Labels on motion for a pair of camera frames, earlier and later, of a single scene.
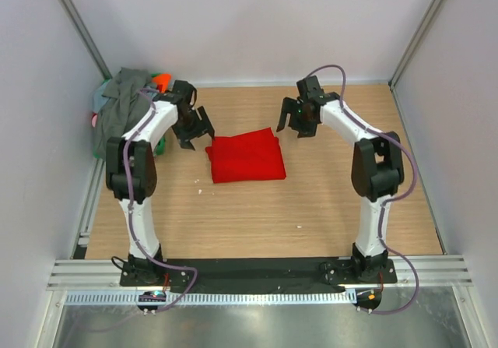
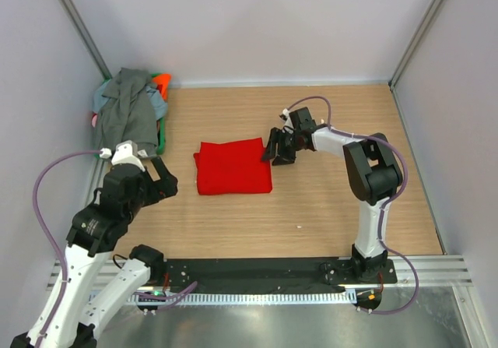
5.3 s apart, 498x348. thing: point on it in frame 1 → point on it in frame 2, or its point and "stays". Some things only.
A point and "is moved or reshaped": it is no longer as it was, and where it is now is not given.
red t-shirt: [253, 156] is moved or reshaped
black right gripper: [289, 106] → [270, 153]
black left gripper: [207, 125] → [166, 187]
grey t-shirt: [123, 106] stays
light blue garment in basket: [98, 99] stays
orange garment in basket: [163, 79] stays
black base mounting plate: [267, 276] stays
